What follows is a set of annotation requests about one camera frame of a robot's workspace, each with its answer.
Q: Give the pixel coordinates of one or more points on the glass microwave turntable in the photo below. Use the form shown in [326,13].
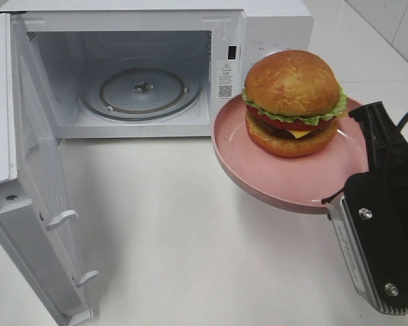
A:
[141,89]

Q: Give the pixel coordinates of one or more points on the burger with lettuce and tomato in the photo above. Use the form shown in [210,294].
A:
[293,102]

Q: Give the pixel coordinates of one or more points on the white microwave oven body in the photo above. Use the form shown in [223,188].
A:
[74,35]

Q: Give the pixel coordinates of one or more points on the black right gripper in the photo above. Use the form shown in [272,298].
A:
[377,127]

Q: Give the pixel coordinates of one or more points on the white warning label sticker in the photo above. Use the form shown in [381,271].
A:
[227,79]

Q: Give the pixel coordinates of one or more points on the pink round plate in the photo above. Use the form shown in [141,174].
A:
[293,184]

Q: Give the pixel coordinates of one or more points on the upper white power knob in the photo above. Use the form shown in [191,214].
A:
[270,52]

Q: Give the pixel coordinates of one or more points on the white microwave door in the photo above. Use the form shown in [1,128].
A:
[37,225]

